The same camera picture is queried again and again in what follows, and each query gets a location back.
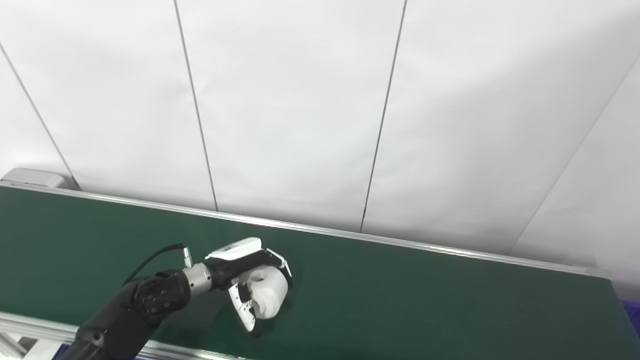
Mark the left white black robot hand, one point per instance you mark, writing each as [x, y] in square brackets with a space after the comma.
[235, 250]

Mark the white round plastic part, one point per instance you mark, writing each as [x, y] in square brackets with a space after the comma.
[270, 295]

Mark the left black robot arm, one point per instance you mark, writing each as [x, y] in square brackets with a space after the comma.
[150, 300]

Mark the green conveyor belt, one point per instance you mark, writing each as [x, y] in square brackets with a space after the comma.
[425, 300]
[30, 327]

